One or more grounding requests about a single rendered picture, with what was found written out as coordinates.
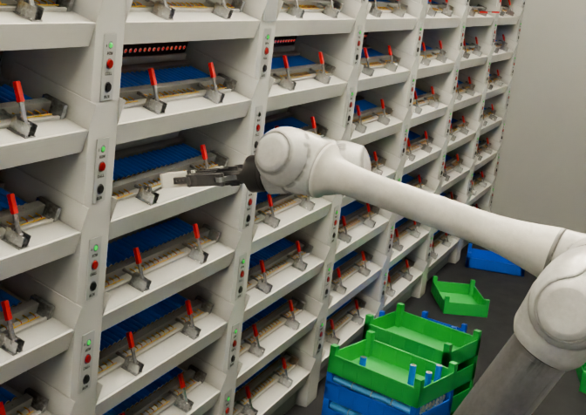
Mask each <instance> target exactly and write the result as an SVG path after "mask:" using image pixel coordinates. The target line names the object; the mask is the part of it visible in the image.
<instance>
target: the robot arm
mask: <svg viewBox="0 0 586 415"><path fill-rule="evenodd" d="M160 183H161V188H170V187H211V186H219V187H223V186H228V185H230V186H240V184H245V186H246V188H247V189H248V190H249V191H250V192H251V193H259V192H268V194H270V195H272V194H303V195H307V196H310V197H314V198H320V197H322V196H323V195H334V194H341V195H345V196H348V197H351V198H353V199H356V200H359V201H363V202H366V203H369V204H371V205H373V206H376V207H379V208H383V209H385V210H387V211H390V212H393V213H394V214H398V215H401V216H404V217H405V218H408V219H411V220H413V221H416V222H419V223H422V224H424V225H427V226H429V227H431V228H435V229H438V230H440V231H442V232H445V233H448V234H450V235H454V236H456V237H459V238H460V239H463V240H466V241H468V242H471V243H474V244H476V245H479V246H481V247H483V248H486V249H488V250H490V251H492V252H494V253H496V254H497V255H500V256H502V257H503V258H505V259H507V260H509V261H511V262H512V263H514V264H516V265H517V266H519V267H521V268H522V269H525V270H526V271H527V272H529V273H530V274H532V275H533V276H535V277H537V279H536V280H535V281H534V283H533V284H532V286H531V288H530V290H529V292H528V293H527V295H526V297H525V299H524V300H523V302H522V304H521V306H520V308H519V309H518V310H517V312H516V314H515V317H514V334H513V335H512V336H511V337H510V338H509V340H508V341H507V343H506V344H505V345H504V347H503V348H502V349H501V351H500V352H499V354H498V355H497V356H496V358H495V359H494V361H493V362H492V363H491V364H490V365H489V366H488V368H487V369H486V371H485V372H484V373H483V374H482V376H481V377H480V379H479V380H478V381H477V383H476V384H475V385H474V387H473V388H472V390H471V391H470V392H469V393H468V394H467V396H466V397H465V398H464V400H463V401H462V402H461V404H460V405H459V407H458V408H457V409H456V411H455V412H454V413H453V415H531V414H532V413H533V412H534V411H535V409H536V408H537V407H538V405H539V404H540V403H541V402H542V401H543V399H545V397H546V396H547V395H548V394H549V392H550V391H551V390H552V388H553V387H554V386H555V384H556V383H557V382H558V380H559V379H560V378H561V377H562V375H563V374H564V373H565V371H571V370H574V369H576V368H579V367H581V366H582V365H584V364H585V363H586V234H585V233H580V232H576V231H573V230H569V229H566V228H559V227H553V226H548V225H542V224H537V223H532V222H527V221H519V220H516V219H511V218H507V217H504V216H501V215H497V214H492V213H489V212H487V211H484V210H481V209H478V208H476V207H471V206H468V205H467V204H464V203H461V202H458V201H454V200H451V199H448V198H446V197H443V196H440V195H437V194H433V193H430V192H427V191H426V190H423V189H420V188H417V187H413V186H410V185H407V184H405V183H402V182H399V181H396V180H392V179H389V178H387V177H385V176H382V175H379V174H377V173H373V172H371V160H370V157H369V154H368V153H367V150H366V148H365V147H364V146H361V145H359V144H356V143H353V142H349V141H343V140H333V139H323V138H322V137H320V136H318V135H316V134H314V133H312V132H309V131H304V130H301V129H298V128H295V127H291V126H281V127H277V128H274V129H272V130H270V131H268V132H266V133H265V134H264V135H263V136H262V137H261V138H260V141H259V143H258V146H257V148H256V153H255V155H250V156H248V157H247V158H246V159H245V161H244V163H243V164H238V165H234V166H229V167H220V168H210V169H206V168H205V169H203V170H202V171H200V170H197V171H195V170H192V171H191V170H187V171H180V172H169V173H162V174H160Z"/></svg>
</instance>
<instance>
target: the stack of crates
mask: <svg viewBox="0 0 586 415"><path fill-rule="evenodd" d="M404 310H405V305H404V304H403V303H397V308H396V311H393V312H392V313H389V314H386V315H383V316H380V317H377V318H374V315H372V314H367V315H365V326H364V332H363V339H362V341H363V340H365V338H366V331H368V330H372V331H375V338H374V340H377V341H379V342H381V343H384V344H388V345H390V346H392V347H395V348H398V349H400V350H403V351H406V352H409V353H411V354H413V355H416V356H418V357H422V358H424V359H427V360H429V361H432V362H434V363H436V364H442V365H443V366H445V367H447V368H448V365H449V362H452V361H454V362H456V363H459V364H458V370H457V375H456V381H455V386H454V391H453V402H452V407H451V412H450V415H453V413H454V412H455V411H456V409H457V408H458V407H459V405H460V404H461V402H462V401H463V400H464V398H465V397H466V396H467V394H468V393H469V392H470V391H471V390H472V388H473V384H474V374H475V369H476V364H477V358H478V354H479V348H480V338H481V332H482V331H481V330H477V329H476V330H474V333H473V335H470V334H467V333H465V332H462V331H459V330H456V329H453V328H450V327H447V326H445V325H442V324H440V323H435V322H433V321H430V320H427V319H425V318H423V317H420V316H415V315H413V314H411V313H408V312H405V311H404ZM373 318H374V319H373Z"/></svg>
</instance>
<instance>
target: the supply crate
mask: <svg viewBox="0 0 586 415"><path fill-rule="evenodd" d="M374 338H375V331H372V330H368V331H366V338H365V340H363V341H360V342H357V343H355V344H352V345H349V346H347V347H344V348H342V349H339V347H340V345H337V344H332V345H331V346H330V355H329V362H328V368H327V371H328V372H330V373H333V374H335V375H337V376H340V377H341V378H345V379H347V380H350V381H352V382H354V383H356V384H360V385H362V386H364V387H366V388H368V389H371V390H373V391H376V392H378V393H381V394H383V395H386V396H387V397H389V398H393V399H396V400H398V401H399V402H402V403H404V404H407V405H410V406H412V407H414V408H417V409H418V408H420V407H421V406H422V405H425V404H427V403H429V402H431V401H433V400H434V399H436V398H439V397H440V396H442V395H444V394H446V393H448V392H450V391H452V390H454V386H455V381H456V375H457V370H458V364H459V363H456V362H454V361H452V362H449V365H448V368H447V367H445V366H443V367H442V372H441V378H440V379H439V380H437V381H435V382H433V380H434V373H435V368H436V363H434V362H432V361H429V360H427V359H424V358H422V357H418V356H416V355H413V354H411V353H409V352H406V351H403V350H400V349H398V348H395V347H392V346H390V345H388V344H384V343H381V342H379V341H377V340H374ZM361 356H366V357H367V359H366V366H365V367H364V366H363V365H360V364H359V362H360V357H361ZM410 364H416V365H417V367H416V373H415V379H414V385H413V386H412V385H409V384H408V383H407V380H408V375H409V369H410ZM426 371H431V372H432V373H433V374H432V380H431V383H430V384H429V385H427V386H425V387H424V384H425V375H426Z"/></svg>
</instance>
